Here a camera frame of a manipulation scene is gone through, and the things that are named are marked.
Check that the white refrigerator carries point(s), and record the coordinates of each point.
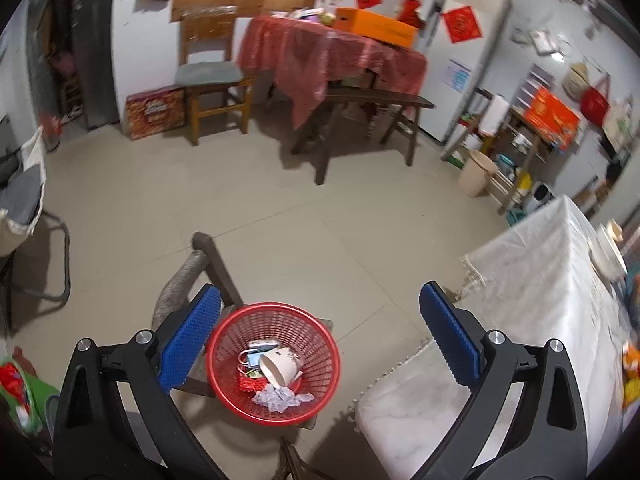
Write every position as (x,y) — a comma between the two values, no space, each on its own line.
(480,90)

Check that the white letter rack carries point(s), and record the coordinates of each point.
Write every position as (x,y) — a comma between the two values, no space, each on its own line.
(532,82)

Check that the green and red bag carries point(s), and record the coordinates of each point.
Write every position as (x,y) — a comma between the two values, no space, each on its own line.
(25,400)

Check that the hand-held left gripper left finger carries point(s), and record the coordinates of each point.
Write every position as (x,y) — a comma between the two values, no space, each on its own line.
(192,340)

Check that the white plastic jug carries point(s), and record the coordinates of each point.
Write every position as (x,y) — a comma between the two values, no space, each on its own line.
(541,197)

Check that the table with red cover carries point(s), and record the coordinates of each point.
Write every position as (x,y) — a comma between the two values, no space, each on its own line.
(310,60)

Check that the wooden storage rack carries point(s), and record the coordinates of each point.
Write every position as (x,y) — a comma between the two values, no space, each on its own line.
(505,160)

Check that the white tissue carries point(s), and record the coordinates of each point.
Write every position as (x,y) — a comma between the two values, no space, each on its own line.
(277,399)

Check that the orange long box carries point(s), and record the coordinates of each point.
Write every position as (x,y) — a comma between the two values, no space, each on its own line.
(375,27)

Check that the red fringe ornament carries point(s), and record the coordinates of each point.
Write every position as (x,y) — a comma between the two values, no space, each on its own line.
(250,385)

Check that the beige plastic bucket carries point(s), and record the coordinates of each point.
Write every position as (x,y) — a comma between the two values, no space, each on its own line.
(475,175)

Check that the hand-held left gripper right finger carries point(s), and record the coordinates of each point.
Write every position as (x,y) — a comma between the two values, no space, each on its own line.
(450,340)

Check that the red gift box gold print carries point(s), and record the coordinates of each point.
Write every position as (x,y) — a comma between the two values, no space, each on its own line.
(550,117)

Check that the yellow plastic ornament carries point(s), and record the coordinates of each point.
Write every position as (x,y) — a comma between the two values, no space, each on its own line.
(632,392)

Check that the red diamond paper on refrigerator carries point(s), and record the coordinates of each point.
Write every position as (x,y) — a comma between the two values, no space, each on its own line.
(465,24)

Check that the dark wooden bench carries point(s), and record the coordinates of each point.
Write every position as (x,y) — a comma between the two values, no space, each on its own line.
(375,97)

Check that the dark wooden chair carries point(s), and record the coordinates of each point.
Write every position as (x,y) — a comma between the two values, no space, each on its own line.
(212,262)

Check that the white ceramic bowl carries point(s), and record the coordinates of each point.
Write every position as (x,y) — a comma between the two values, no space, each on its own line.
(607,257)

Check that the crushed white paper cup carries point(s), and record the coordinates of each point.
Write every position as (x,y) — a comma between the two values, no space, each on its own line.
(280,367)

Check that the white towel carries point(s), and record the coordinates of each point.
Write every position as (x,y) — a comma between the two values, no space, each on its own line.
(494,115)

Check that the wooden chair grey seat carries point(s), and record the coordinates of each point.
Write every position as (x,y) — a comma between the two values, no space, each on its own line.
(197,30)

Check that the red mesh basket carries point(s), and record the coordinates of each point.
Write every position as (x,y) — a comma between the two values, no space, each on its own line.
(225,360)

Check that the blue and pink drawing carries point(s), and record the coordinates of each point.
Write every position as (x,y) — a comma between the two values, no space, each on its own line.
(457,76)

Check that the beige round bag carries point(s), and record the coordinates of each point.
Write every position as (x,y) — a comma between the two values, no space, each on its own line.
(577,80)

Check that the beige printed tote bag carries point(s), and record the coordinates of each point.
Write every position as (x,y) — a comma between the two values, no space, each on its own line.
(617,125)

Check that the clear plastic wall bags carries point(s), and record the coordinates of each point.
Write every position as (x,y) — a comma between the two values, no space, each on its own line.
(542,42)

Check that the red tote bag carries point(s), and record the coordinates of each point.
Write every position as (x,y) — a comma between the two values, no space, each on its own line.
(595,105)

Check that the red carton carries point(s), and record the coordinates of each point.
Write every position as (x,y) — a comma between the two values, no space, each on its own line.
(155,112)

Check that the blue face mask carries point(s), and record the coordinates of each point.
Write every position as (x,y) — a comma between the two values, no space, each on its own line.
(251,360)

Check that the folding chair grey cloth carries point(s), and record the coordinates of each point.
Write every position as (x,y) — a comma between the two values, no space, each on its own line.
(20,195)

